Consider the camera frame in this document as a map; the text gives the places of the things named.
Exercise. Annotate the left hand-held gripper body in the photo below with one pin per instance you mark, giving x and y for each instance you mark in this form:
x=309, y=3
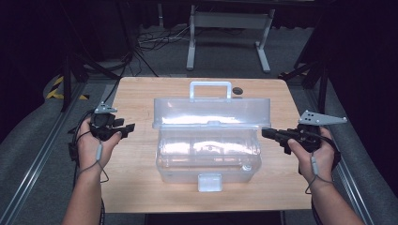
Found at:
x=103, y=126

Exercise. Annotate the person's left hand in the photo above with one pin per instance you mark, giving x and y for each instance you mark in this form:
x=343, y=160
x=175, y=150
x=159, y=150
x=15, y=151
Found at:
x=89, y=156

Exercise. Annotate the black metal stand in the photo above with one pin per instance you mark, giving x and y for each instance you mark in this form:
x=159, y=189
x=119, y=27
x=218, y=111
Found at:
x=67, y=81
x=322, y=84

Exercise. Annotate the person's right hand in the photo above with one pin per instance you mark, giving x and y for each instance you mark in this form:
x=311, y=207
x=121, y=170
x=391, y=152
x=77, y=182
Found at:
x=319, y=162

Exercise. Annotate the white metal table frame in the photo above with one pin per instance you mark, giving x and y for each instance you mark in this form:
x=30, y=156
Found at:
x=230, y=20

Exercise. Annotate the clear plastic storage box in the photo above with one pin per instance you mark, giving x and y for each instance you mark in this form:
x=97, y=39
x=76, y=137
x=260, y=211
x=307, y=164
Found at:
x=208, y=156

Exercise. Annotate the yellow black floor tape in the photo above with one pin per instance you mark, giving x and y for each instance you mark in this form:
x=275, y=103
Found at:
x=54, y=92

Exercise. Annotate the aluminium floor rail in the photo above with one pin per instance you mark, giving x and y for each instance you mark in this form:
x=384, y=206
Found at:
x=40, y=156
x=356, y=190

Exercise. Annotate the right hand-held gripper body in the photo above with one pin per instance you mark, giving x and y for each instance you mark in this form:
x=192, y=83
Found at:
x=308, y=137

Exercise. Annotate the small dark round object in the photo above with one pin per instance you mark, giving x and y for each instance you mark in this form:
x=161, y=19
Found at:
x=237, y=91

